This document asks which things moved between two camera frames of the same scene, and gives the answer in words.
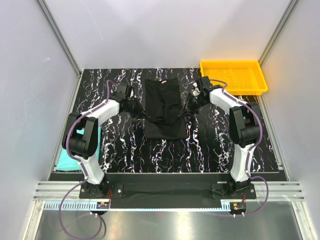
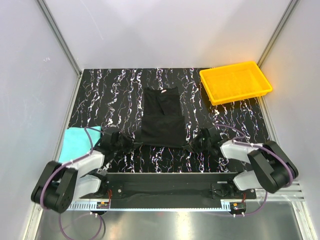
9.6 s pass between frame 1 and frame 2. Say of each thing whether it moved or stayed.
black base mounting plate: stayed
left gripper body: moved
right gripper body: moved
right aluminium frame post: stayed
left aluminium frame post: stayed
